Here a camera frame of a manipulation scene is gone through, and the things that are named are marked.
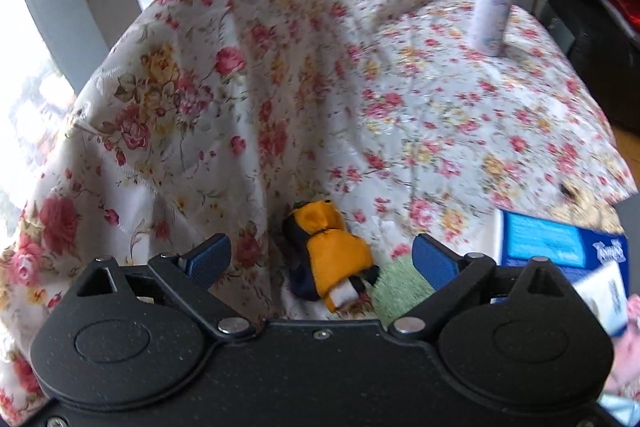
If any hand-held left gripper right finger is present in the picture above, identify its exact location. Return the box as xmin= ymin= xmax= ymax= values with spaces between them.
xmin=389 ymin=234 xmax=580 ymax=339

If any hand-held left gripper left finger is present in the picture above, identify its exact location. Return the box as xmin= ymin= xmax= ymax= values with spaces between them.
xmin=75 ymin=234 xmax=258 ymax=339

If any green knitted cloth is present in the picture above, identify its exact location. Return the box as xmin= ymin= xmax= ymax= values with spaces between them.
xmin=371 ymin=258 xmax=437 ymax=329

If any orange and navy pouch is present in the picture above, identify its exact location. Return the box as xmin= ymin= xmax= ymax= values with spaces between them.
xmin=282 ymin=201 xmax=380 ymax=314

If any blue tissue box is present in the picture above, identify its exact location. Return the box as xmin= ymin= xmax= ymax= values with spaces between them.
xmin=499 ymin=209 xmax=629 ymax=269

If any large rose print cloth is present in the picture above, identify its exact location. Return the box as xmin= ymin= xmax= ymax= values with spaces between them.
xmin=0 ymin=0 xmax=363 ymax=424

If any window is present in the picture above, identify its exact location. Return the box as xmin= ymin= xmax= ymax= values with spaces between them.
xmin=0 ymin=0 xmax=81 ymax=228

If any purple drink bottle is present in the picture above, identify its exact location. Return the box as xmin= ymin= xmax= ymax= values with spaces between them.
xmin=469 ymin=0 xmax=527 ymax=58

